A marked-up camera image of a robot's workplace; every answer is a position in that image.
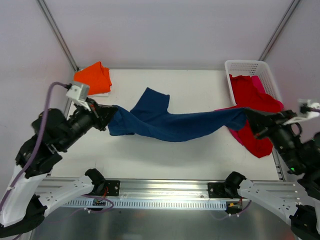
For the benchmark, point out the left aluminium frame post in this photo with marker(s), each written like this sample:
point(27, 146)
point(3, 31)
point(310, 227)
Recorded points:
point(57, 33)

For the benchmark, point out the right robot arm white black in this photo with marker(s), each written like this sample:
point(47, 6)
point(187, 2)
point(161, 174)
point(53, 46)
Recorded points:
point(300, 162)

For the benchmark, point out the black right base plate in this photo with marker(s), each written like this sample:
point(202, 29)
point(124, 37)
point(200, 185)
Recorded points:
point(217, 190)

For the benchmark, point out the aluminium mounting rail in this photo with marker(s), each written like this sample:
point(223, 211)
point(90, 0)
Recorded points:
point(159, 189)

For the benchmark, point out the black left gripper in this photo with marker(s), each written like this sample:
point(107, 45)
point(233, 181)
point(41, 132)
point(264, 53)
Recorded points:
point(97, 117)

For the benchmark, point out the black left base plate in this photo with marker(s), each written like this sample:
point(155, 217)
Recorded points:
point(111, 188)

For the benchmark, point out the navy blue printed t-shirt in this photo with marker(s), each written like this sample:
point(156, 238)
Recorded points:
point(150, 118)

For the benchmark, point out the folded orange t-shirt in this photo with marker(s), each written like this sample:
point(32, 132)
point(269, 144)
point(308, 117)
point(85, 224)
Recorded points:
point(97, 77)

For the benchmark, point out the white slotted cable duct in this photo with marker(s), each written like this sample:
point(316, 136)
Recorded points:
point(153, 204)

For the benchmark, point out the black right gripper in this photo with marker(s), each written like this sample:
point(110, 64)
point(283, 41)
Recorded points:
point(265, 124)

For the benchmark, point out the red t-shirt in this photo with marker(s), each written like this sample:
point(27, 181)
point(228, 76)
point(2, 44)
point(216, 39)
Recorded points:
point(234, 119)

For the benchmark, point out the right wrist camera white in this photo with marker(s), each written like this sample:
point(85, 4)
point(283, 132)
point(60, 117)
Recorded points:
point(308, 109)

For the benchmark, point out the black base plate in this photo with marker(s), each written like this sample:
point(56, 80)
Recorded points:
point(111, 188)
point(217, 190)

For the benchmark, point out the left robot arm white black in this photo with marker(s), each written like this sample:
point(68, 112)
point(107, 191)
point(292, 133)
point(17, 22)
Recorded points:
point(21, 209)

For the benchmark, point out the white plastic basket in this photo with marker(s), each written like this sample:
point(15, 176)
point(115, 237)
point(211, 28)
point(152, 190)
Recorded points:
point(252, 68)

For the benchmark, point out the aluminium frame post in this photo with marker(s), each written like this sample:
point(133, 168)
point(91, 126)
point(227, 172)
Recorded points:
point(57, 33)
point(279, 29)

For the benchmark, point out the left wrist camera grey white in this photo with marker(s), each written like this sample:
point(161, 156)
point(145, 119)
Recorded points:
point(78, 93)

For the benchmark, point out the right aluminium frame post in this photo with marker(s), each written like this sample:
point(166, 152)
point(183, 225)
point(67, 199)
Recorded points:
point(279, 29)

